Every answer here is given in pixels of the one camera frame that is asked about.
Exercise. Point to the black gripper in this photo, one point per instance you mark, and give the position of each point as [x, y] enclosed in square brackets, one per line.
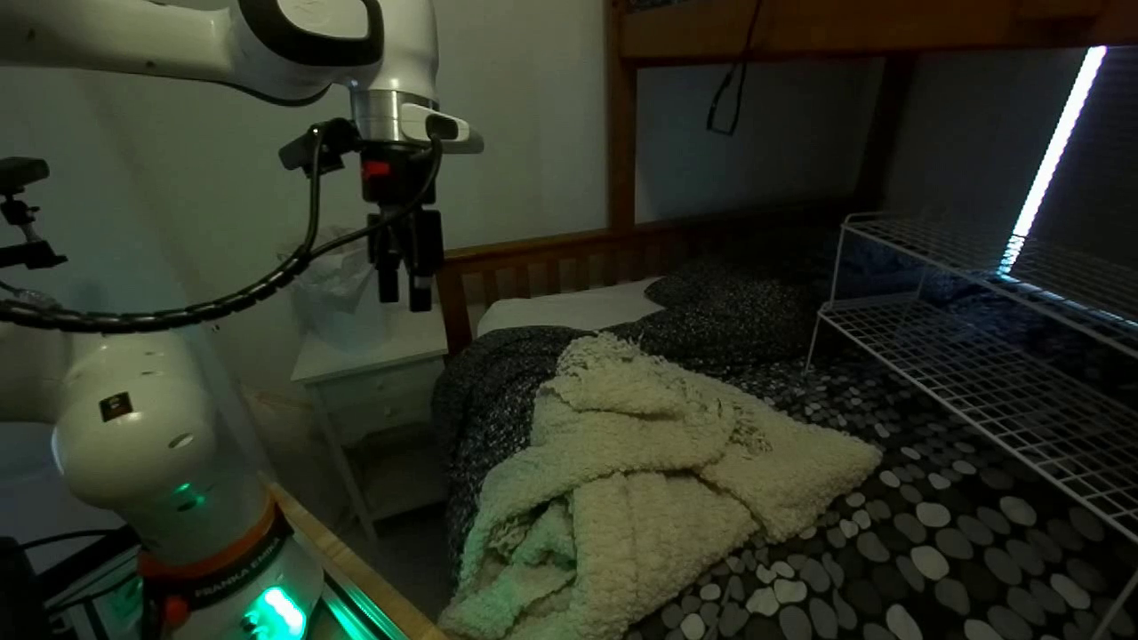
[406, 225]

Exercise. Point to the cream fluffy knit blanket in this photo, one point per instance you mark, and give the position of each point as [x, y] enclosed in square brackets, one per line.
[636, 482]

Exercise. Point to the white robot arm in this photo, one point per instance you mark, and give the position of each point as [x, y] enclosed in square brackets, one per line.
[136, 429]

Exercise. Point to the white bedside table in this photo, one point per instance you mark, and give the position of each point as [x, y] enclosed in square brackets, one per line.
[373, 394]

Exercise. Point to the white pillow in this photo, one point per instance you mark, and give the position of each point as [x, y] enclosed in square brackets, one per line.
[582, 311]

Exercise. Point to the dark pebble pattern bedspread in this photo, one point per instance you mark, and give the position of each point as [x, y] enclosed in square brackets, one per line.
[946, 537]

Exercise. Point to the bright LED light strip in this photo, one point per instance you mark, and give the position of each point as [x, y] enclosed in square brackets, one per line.
[1051, 162]

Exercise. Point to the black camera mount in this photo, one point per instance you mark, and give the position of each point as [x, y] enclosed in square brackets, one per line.
[16, 175]

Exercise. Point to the wooden bunk bed frame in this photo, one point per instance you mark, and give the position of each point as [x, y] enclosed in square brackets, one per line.
[752, 29]

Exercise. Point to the white wire shelf rack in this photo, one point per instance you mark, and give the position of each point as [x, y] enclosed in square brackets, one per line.
[1004, 340]

